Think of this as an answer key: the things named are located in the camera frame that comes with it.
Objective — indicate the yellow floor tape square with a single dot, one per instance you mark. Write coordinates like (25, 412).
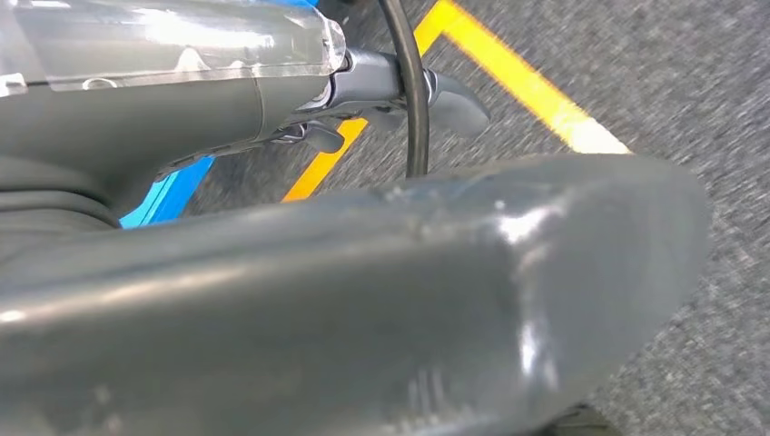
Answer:
(517, 78)

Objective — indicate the blue metal shelf rack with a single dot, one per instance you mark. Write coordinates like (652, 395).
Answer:
(174, 192)

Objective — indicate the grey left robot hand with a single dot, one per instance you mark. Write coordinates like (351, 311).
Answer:
(361, 313)

